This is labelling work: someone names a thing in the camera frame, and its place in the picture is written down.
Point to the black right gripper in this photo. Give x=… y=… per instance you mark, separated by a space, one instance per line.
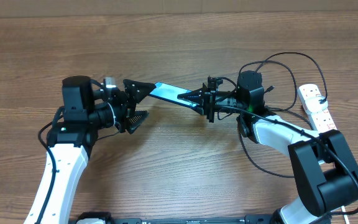
x=204 y=98

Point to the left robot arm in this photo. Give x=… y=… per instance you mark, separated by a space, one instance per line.
x=88 y=107

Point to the white charger adapter plug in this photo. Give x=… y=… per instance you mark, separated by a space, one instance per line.
x=316 y=104

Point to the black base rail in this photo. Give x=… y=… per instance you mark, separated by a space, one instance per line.
x=105 y=217

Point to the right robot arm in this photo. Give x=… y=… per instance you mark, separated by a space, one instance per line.
x=324 y=168

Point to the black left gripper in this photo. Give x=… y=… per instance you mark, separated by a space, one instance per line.
x=127 y=105

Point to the white power strip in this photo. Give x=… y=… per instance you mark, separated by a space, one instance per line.
x=318 y=114

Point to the Samsung Galaxy smartphone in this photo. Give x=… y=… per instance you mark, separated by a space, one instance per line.
x=169 y=93

